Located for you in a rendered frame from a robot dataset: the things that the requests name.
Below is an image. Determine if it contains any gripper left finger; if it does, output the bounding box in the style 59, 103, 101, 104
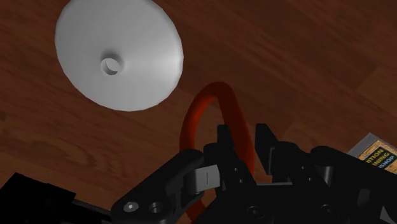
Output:
110, 123, 258, 224

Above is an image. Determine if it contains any grey book with yellow label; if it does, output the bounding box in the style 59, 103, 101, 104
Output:
347, 132, 397, 176

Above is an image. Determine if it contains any white round disc with hole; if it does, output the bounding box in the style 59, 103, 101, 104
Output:
55, 0, 185, 113

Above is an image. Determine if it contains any red loop ring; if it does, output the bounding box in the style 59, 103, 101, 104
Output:
179, 81, 256, 224

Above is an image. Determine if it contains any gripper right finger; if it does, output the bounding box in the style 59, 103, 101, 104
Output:
255, 123, 397, 224

